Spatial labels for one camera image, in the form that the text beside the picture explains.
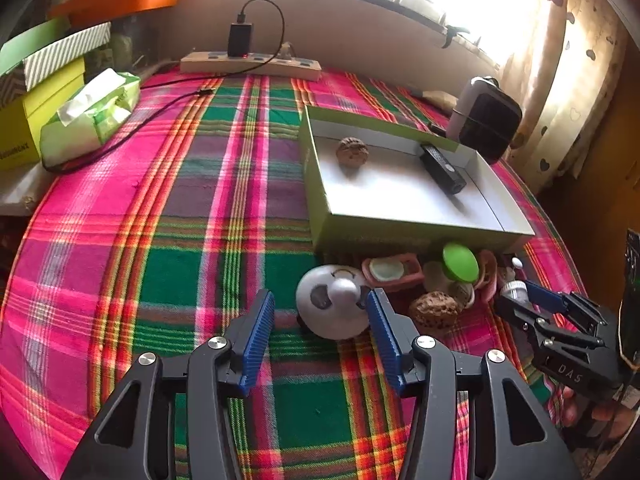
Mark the green tissue pack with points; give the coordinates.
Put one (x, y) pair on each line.
(92, 110)

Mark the green glass jar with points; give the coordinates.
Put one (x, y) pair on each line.
(125, 40)

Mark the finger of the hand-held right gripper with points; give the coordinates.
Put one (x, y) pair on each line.
(520, 316)
(547, 301)

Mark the white plug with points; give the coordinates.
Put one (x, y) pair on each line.
(286, 51)

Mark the green capped white knob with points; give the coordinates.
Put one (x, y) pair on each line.
(460, 262)

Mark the striped box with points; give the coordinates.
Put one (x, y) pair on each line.
(65, 57)

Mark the brown walnut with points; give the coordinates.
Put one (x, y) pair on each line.
(435, 310)
(352, 151)

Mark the black rectangular device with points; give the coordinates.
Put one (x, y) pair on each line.
(442, 170)

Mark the pink oval case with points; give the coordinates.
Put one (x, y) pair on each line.
(390, 272)

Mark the yellow-green box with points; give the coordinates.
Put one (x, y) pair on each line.
(30, 120)

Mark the heart print curtain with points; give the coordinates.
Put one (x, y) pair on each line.
(575, 85)

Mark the person's right hand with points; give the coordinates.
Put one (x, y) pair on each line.
(607, 414)

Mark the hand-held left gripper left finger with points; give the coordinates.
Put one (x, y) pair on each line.
(256, 335)

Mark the black charger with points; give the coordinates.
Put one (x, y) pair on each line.
(240, 37)

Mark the white round gadget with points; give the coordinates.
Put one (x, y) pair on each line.
(330, 305)

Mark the beige power strip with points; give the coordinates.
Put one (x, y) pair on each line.
(250, 64)

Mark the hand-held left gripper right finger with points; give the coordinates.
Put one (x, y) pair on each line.
(386, 335)

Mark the small white pump bottle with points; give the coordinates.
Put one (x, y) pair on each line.
(514, 289)

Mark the plaid tablecloth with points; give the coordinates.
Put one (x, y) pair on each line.
(175, 210)

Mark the grey black heater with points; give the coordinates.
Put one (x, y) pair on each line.
(482, 117)

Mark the green cardboard box tray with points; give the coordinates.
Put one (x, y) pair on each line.
(400, 195)

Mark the green box lid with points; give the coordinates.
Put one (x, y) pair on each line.
(30, 45)

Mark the white round jar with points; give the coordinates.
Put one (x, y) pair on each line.
(464, 294)

